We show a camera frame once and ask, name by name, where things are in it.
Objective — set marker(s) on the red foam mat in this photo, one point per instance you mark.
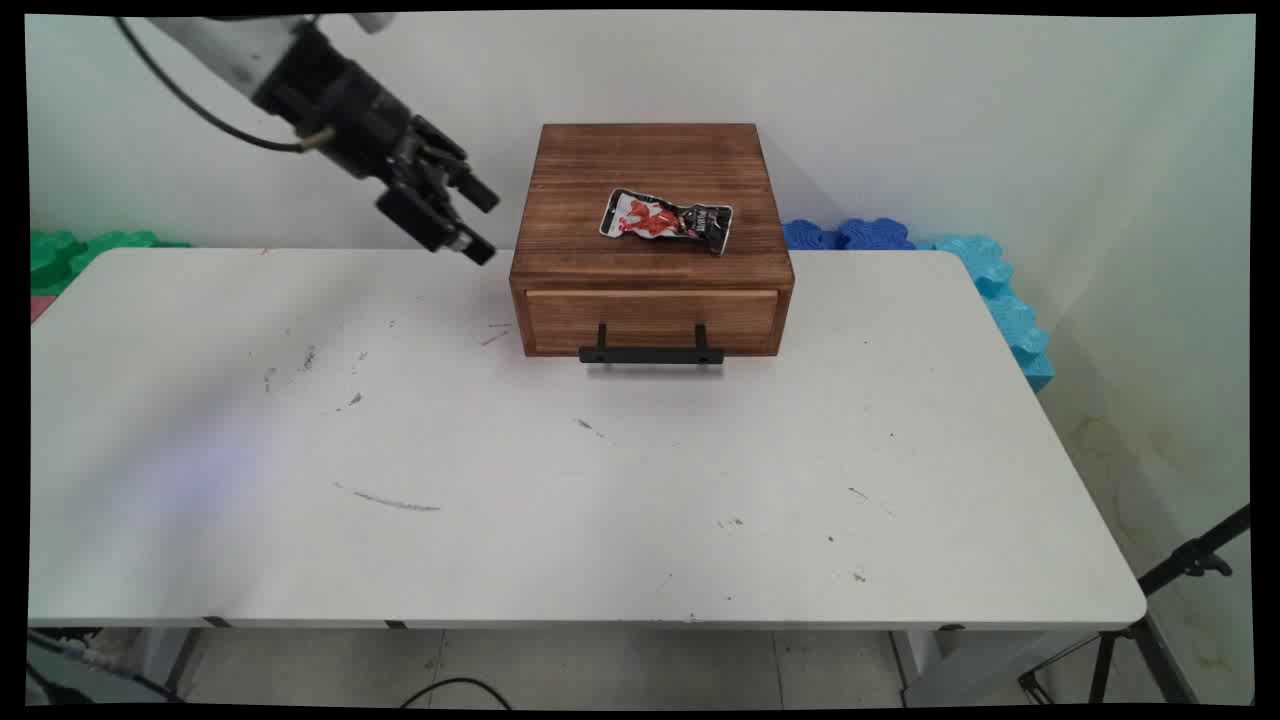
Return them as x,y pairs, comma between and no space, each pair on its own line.
40,306

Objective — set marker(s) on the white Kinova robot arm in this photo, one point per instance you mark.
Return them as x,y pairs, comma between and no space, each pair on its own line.
232,52

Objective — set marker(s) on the black tripod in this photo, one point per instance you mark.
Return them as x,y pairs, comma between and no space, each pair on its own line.
1190,560

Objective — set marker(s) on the white table leg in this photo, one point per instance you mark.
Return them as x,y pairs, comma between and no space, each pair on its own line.
925,665

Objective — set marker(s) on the dark blue foam mat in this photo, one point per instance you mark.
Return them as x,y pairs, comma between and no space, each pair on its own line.
860,235

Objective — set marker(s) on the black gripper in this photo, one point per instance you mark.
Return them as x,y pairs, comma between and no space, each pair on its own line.
345,105

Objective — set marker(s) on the green foam mat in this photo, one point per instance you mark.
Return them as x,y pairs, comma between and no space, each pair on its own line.
70,258

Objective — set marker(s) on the light blue foam mat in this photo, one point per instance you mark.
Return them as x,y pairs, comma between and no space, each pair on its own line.
1005,300

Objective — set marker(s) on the red and black snack packet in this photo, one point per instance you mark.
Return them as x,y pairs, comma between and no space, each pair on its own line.
652,218

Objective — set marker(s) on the brown wooden drawer cabinet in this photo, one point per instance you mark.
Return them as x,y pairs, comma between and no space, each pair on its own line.
650,160

